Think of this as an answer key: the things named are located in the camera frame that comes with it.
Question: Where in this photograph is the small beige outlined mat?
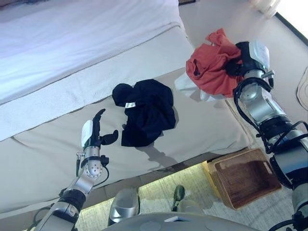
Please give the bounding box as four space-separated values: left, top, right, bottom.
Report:
297 66 308 109

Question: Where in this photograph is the orange shirt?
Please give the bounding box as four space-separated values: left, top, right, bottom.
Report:
185 28 244 99

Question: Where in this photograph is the large bed with bedding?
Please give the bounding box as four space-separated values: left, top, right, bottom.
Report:
0 68 254 214

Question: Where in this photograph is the silver robot leg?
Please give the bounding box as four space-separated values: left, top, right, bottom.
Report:
107 187 140 226
171 184 203 214

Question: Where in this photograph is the silver right robot leg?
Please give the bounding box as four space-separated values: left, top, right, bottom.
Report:
171 184 203 214

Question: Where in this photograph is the white garment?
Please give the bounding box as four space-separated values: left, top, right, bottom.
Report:
174 72 229 103

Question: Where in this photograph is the beige bed frame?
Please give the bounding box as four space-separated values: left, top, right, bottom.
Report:
0 160 217 228

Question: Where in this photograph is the black garment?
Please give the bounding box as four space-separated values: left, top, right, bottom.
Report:
112 79 178 148

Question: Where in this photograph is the woven wooden basket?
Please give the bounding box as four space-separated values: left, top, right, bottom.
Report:
203 148 282 210

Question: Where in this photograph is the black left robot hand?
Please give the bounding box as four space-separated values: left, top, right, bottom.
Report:
81 108 119 149

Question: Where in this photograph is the white duvet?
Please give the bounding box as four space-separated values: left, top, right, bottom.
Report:
0 0 180 104

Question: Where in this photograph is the silver left robot leg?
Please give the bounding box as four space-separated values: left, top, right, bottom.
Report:
107 187 140 226

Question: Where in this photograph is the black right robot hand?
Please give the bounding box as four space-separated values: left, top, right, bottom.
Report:
226 41 270 75

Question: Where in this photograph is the grey robot torso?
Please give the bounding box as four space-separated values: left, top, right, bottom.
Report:
101 211 263 231

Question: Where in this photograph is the white textured blanket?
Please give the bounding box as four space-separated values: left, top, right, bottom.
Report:
0 23 190 142

